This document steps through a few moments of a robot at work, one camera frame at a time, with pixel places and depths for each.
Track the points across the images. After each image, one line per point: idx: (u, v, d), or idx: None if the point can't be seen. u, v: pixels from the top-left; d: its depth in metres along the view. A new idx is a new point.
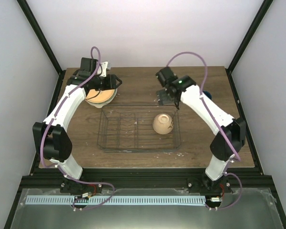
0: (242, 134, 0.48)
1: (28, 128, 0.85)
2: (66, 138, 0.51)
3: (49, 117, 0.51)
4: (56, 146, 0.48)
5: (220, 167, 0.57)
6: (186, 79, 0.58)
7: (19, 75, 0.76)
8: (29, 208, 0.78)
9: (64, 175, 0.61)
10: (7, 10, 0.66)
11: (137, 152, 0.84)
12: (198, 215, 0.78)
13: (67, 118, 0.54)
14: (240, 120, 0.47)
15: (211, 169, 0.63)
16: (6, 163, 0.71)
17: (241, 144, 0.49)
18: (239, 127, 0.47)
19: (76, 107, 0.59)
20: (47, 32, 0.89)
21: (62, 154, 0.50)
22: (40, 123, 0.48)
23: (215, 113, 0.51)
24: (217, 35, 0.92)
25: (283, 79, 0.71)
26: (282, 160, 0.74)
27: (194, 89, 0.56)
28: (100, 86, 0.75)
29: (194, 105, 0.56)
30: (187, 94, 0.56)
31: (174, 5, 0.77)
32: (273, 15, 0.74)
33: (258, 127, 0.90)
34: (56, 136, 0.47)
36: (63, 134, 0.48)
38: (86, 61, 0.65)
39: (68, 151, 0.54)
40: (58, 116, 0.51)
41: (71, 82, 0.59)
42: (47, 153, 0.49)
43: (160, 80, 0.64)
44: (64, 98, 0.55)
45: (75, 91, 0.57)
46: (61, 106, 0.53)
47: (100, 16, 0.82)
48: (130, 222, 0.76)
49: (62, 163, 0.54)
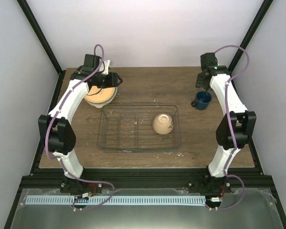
0: (249, 127, 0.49)
1: (28, 128, 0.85)
2: (71, 131, 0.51)
3: (53, 109, 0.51)
4: (61, 138, 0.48)
5: (220, 161, 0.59)
6: (223, 68, 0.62)
7: (19, 75, 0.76)
8: (29, 208, 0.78)
9: (65, 171, 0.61)
10: (7, 10, 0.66)
11: (137, 152, 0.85)
12: (198, 215, 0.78)
13: (71, 112, 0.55)
14: (250, 113, 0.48)
15: (214, 162, 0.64)
16: (6, 163, 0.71)
17: (245, 139, 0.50)
18: (248, 119, 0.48)
19: (78, 101, 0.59)
20: (47, 32, 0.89)
21: (66, 146, 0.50)
22: (45, 115, 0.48)
23: (231, 100, 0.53)
24: (217, 35, 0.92)
25: (283, 79, 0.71)
26: (281, 159, 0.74)
27: (223, 77, 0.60)
28: (102, 83, 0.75)
29: (219, 89, 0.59)
30: (215, 78, 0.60)
31: (174, 5, 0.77)
32: (274, 15, 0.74)
33: (258, 127, 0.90)
34: (60, 129, 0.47)
36: (67, 127, 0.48)
38: (90, 57, 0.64)
39: (72, 143, 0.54)
40: (63, 109, 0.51)
41: (75, 77, 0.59)
42: (52, 145, 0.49)
43: (201, 63, 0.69)
44: (68, 92, 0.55)
45: (78, 85, 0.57)
46: (66, 100, 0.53)
47: (100, 16, 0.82)
48: (130, 222, 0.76)
49: (65, 157, 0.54)
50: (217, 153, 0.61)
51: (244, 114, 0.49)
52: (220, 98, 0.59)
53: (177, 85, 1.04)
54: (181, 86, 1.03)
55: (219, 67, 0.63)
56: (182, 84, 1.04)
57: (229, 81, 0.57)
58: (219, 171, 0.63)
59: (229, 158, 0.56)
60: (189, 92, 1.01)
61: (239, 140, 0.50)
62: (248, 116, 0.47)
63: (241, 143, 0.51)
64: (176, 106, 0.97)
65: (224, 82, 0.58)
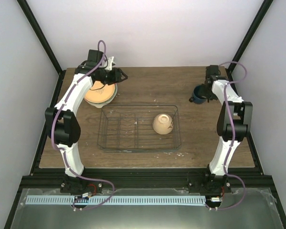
0: (247, 118, 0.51)
1: (28, 128, 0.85)
2: (76, 123, 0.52)
3: (58, 103, 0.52)
4: (67, 130, 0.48)
5: (221, 154, 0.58)
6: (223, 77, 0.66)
7: (19, 75, 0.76)
8: (29, 208, 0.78)
9: (66, 167, 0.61)
10: (7, 10, 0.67)
11: (137, 152, 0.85)
12: (198, 215, 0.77)
13: (76, 105, 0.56)
14: (247, 104, 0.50)
15: (214, 160, 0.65)
16: (6, 163, 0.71)
17: (244, 130, 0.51)
18: (244, 108, 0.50)
19: (83, 95, 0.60)
20: (47, 32, 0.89)
21: (71, 139, 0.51)
22: (51, 109, 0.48)
23: (230, 94, 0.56)
24: (217, 35, 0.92)
25: (283, 78, 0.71)
26: (281, 159, 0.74)
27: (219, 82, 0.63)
28: (106, 78, 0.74)
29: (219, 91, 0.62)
30: (216, 82, 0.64)
31: (173, 5, 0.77)
32: (274, 15, 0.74)
33: (257, 127, 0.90)
34: (66, 122, 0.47)
36: (73, 120, 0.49)
38: (94, 53, 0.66)
39: (78, 134, 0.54)
40: (69, 101, 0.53)
41: (79, 71, 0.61)
42: (57, 137, 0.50)
43: (205, 73, 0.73)
44: (73, 86, 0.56)
45: (82, 79, 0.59)
46: (71, 93, 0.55)
47: (100, 16, 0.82)
48: (130, 222, 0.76)
49: (68, 150, 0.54)
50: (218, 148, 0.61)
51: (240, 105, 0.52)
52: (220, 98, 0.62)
53: (177, 85, 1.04)
54: (181, 86, 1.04)
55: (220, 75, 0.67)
56: (182, 84, 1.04)
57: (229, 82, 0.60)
58: (219, 167, 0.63)
59: (228, 151, 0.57)
60: (189, 92, 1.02)
61: (237, 132, 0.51)
62: (244, 104, 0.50)
63: (239, 136, 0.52)
64: (176, 106, 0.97)
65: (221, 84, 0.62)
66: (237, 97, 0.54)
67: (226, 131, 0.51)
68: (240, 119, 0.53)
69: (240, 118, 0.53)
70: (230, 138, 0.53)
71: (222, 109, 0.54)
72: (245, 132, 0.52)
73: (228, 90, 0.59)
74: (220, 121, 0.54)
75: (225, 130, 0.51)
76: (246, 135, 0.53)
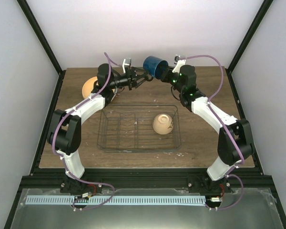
0: (249, 138, 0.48)
1: (27, 128, 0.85)
2: (79, 133, 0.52)
3: (69, 108, 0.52)
4: (69, 136, 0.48)
5: (222, 169, 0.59)
6: (199, 94, 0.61)
7: (19, 76, 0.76)
8: (29, 208, 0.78)
9: (66, 171, 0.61)
10: (6, 9, 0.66)
11: (137, 152, 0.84)
12: (198, 215, 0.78)
13: (85, 116, 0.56)
14: (244, 121, 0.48)
15: (214, 168, 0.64)
16: (6, 163, 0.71)
17: (249, 148, 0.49)
18: (242, 128, 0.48)
19: (93, 111, 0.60)
20: (47, 32, 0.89)
21: (70, 148, 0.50)
22: (61, 111, 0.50)
23: (220, 115, 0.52)
24: (218, 35, 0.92)
25: (284, 78, 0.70)
26: (281, 159, 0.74)
27: (203, 99, 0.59)
28: (121, 85, 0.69)
29: (201, 112, 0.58)
30: (195, 103, 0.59)
31: (173, 5, 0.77)
32: (274, 15, 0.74)
33: (257, 128, 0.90)
34: (72, 126, 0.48)
36: (78, 126, 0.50)
38: (104, 67, 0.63)
39: (77, 146, 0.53)
40: (80, 109, 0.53)
41: (96, 92, 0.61)
42: (57, 143, 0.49)
43: (187, 77, 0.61)
44: (86, 100, 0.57)
45: (97, 97, 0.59)
46: (83, 104, 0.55)
47: (100, 16, 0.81)
48: (131, 222, 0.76)
49: (67, 157, 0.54)
50: (218, 160, 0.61)
51: (236, 124, 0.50)
52: (206, 119, 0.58)
53: None
54: None
55: (197, 93, 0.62)
56: None
57: (209, 100, 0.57)
58: (219, 175, 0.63)
59: (231, 169, 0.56)
60: None
61: (244, 152, 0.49)
62: (242, 124, 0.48)
63: (247, 155, 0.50)
64: (176, 106, 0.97)
65: (205, 102, 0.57)
66: (229, 117, 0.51)
67: (233, 156, 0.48)
68: (240, 139, 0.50)
69: (240, 137, 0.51)
70: (239, 161, 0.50)
71: (219, 136, 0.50)
72: (250, 150, 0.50)
73: (215, 109, 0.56)
74: (222, 148, 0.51)
75: (233, 156, 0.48)
76: (251, 153, 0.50)
